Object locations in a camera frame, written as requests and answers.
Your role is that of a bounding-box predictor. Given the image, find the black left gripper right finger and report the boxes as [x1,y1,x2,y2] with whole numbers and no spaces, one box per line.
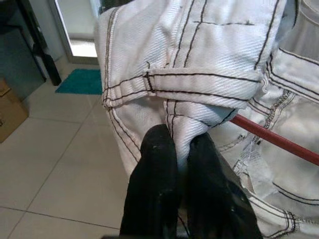
[185,134,262,239]

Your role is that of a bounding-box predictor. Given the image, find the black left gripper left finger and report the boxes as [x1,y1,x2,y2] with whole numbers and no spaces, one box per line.
[119,124,182,239]

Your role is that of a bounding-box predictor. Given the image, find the red wire clothes hanger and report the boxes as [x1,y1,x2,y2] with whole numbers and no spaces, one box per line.
[229,113,319,166]

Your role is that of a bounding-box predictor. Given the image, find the white jeans with dark stitching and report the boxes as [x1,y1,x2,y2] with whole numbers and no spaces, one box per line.
[94,0,319,239]

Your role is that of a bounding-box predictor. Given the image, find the teal floor mat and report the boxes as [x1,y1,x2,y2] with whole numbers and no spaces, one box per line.
[54,69,103,96]

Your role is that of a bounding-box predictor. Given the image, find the black metal pole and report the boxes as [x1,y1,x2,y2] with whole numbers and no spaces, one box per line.
[18,0,62,87]

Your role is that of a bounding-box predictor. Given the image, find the brown cardboard box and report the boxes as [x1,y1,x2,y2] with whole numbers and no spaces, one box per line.
[0,78,29,144]

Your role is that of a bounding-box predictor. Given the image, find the white framed glass door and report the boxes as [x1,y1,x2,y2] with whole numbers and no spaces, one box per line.
[48,0,100,65]

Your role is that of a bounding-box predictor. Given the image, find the dark grey cabinet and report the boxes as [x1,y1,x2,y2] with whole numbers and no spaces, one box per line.
[0,0,47,100]

